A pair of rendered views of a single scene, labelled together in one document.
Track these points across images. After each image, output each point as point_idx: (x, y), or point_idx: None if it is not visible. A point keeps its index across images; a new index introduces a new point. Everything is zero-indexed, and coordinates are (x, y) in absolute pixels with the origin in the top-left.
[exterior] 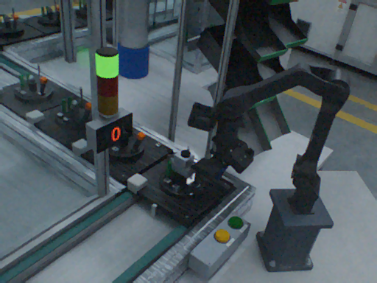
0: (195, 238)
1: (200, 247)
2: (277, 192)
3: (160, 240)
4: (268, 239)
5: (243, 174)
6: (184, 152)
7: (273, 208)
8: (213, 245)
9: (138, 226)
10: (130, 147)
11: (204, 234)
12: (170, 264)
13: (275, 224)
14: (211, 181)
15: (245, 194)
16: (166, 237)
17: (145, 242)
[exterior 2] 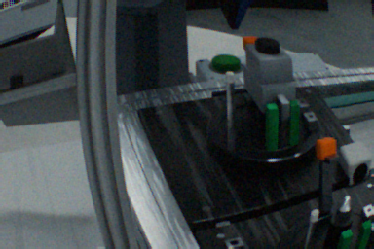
0: (313, 78)
1: (314, 67)
2: (146, 3)
3: (350, 126)
4: (174, 68)
5: (32, 217)
6: (270, 43)
7: (162, 18)
8: (293, 61)
9: (370, 152)
10: (326, 229)
11: (296, 75)
12: (358, 71)
13: (175, 24)
14: (188, 126)
15: (137, 95)
16: (349, 102)
17: (370, 130)
